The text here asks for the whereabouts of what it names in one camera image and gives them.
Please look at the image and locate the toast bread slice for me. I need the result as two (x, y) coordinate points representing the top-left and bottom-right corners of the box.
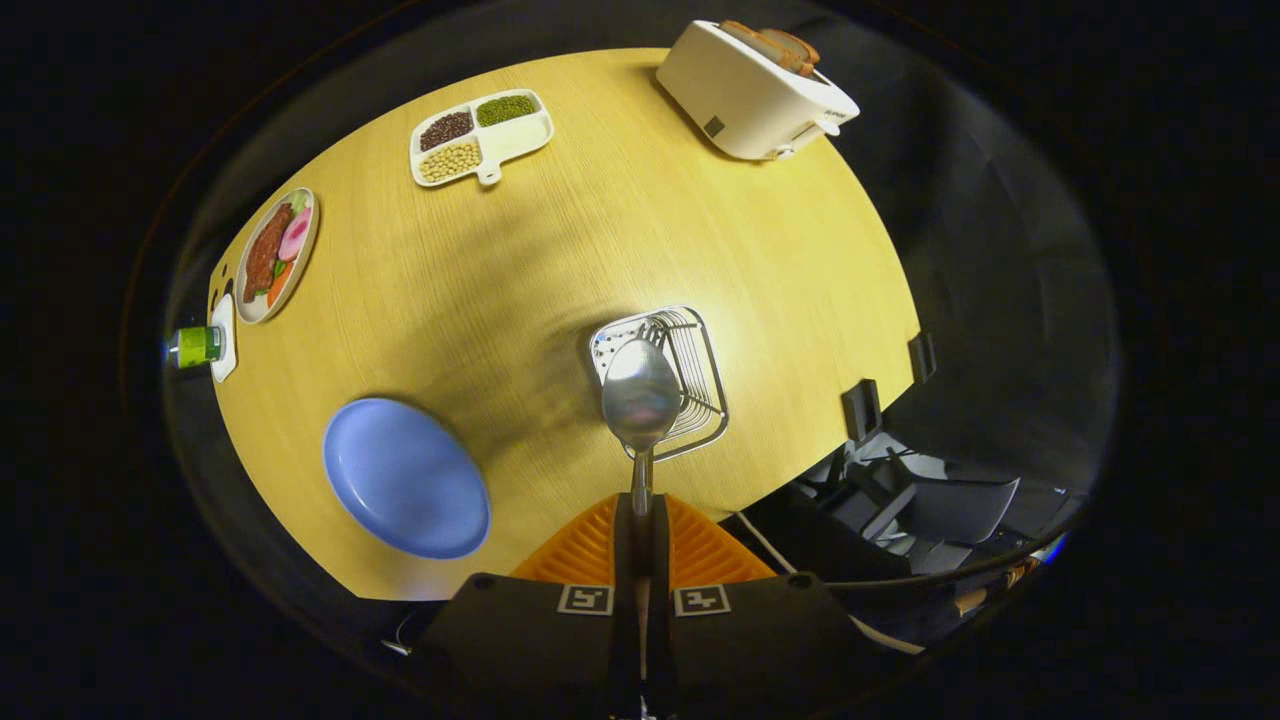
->
(760, 28), (822, 78)
(720, 20), (801, 69)

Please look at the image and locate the white toaster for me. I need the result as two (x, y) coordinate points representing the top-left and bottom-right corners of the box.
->
(656, 20), (861, 162)

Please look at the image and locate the green label plastic bottle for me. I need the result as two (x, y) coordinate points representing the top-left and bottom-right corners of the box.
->
(166, 325), (223, 370)

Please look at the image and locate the metal wire basket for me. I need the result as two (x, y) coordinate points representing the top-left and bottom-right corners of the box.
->
(588, 305), (730, 463)

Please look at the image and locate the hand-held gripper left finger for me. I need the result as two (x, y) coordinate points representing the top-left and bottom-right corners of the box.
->
(415, 493), (641, 716)

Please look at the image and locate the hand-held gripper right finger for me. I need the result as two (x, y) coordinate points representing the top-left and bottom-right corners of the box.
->
(650, 493), (901, 716)

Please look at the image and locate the white square coaster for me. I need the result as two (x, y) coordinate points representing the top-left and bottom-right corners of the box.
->
(209, 292), (239, 384)

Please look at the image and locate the white divided tray of beans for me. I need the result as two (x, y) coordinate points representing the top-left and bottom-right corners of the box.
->
(409, 88), (556, 188)

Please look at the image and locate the blue plate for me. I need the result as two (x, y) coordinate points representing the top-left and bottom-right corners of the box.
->
(322, 397), (492, 560)

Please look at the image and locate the grey chair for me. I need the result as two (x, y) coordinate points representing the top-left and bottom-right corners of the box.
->
(860, 475), (1021, 576)

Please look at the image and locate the plate of meat and vegetables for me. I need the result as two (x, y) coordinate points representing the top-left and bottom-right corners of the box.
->
(234, 187), (320, 325)

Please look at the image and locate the metal spoon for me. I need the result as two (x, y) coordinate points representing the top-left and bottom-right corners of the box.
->
(601, 338), (684, 586)

